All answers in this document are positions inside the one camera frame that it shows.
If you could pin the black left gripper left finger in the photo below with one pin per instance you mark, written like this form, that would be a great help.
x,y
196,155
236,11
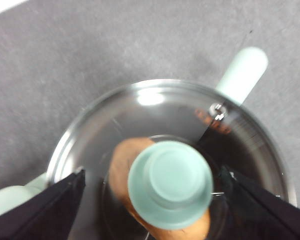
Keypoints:
x,y
40,215

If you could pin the mint green steamer pot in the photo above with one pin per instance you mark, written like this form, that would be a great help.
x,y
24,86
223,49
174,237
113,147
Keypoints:
x,y
242,75

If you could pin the glass pot lid green knob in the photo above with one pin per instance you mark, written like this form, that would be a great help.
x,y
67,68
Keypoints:
x,y
170,185

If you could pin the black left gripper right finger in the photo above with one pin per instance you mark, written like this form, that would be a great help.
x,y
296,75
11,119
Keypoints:
x,y
265,215

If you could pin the brown potato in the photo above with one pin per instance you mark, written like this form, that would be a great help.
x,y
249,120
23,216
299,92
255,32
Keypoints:
x,y
120,165

